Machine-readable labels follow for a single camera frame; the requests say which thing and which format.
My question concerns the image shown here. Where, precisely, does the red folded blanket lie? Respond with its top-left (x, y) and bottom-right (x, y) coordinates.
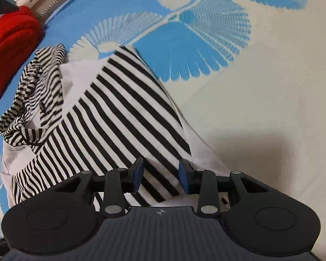
top-left (0, 6), bottom-right (43, 99)

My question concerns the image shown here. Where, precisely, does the black white striped hoodie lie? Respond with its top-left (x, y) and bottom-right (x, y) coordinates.
top-left (0, 44), bottom-right (229, 206)

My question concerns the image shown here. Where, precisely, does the blue white bed sheet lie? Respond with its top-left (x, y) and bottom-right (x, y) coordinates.
top-left (0, 0), bottom-right (326, 260)

